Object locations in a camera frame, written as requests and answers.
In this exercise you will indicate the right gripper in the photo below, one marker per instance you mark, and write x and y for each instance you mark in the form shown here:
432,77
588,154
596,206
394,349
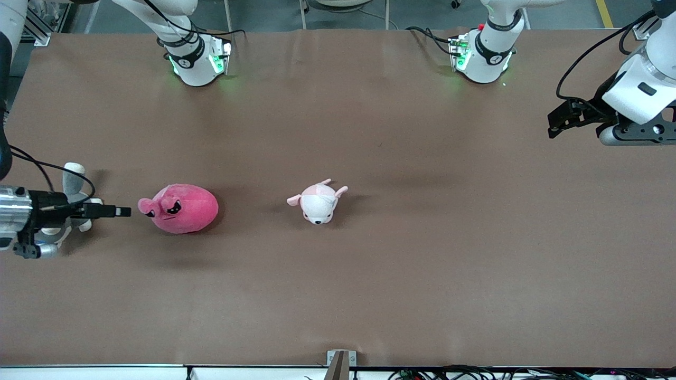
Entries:
46,206

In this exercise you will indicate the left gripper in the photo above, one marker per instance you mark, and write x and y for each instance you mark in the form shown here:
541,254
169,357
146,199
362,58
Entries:
595,111

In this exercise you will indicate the round hot pink plush toy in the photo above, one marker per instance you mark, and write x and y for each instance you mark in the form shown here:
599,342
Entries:
185,208

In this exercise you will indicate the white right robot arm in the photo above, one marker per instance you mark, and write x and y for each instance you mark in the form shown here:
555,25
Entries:
195,68

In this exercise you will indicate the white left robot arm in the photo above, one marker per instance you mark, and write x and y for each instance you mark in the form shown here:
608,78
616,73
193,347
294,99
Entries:
486,58

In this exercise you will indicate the grey white husky plush toy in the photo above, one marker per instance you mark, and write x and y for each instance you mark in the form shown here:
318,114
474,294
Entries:
73,177

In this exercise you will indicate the small white pink plush toy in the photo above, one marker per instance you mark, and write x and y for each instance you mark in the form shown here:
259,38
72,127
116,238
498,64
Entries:
317,203

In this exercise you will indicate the brown table cover sheet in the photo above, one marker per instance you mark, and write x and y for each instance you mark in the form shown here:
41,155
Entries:
422,295

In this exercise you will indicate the aluminium frame profile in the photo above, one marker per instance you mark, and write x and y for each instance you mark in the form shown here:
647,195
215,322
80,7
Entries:
641,31
37,29

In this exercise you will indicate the white metal stand frame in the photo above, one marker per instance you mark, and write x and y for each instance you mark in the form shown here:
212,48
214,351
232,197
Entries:
343,10

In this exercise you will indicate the metal table edge bracket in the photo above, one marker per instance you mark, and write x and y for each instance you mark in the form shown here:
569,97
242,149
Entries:
340,364

